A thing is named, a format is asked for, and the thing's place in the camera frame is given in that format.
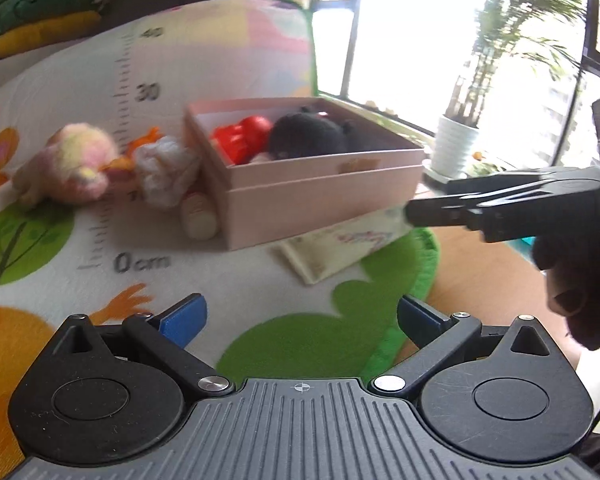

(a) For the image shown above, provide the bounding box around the cream lotion tube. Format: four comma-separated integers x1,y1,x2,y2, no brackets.
279,206,412,285

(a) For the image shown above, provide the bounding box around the white plush toy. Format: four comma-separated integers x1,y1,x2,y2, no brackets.
126,128,201,209

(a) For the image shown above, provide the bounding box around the red pig toy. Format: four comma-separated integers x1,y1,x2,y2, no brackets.
211,115,273,165

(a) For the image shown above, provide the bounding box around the right gloved hand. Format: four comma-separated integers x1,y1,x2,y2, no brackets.
532,230,600,350

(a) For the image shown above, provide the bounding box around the black plush toy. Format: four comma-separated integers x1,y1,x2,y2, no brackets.
266,107,382,160

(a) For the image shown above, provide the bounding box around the colourful giraffe play mat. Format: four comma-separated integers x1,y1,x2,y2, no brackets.
0,0,439,478

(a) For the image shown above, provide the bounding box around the pink cardboard box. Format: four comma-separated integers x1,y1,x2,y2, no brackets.
184,98,425,250

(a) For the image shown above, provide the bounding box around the pink yellow plush toy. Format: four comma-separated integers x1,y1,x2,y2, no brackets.
12,122,134,208

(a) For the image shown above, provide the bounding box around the white potted plant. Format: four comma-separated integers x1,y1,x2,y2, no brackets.
430,0,584,180

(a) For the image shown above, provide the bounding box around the green yellow dinosaur pillow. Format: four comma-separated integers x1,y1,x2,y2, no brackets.
0,0,111,60

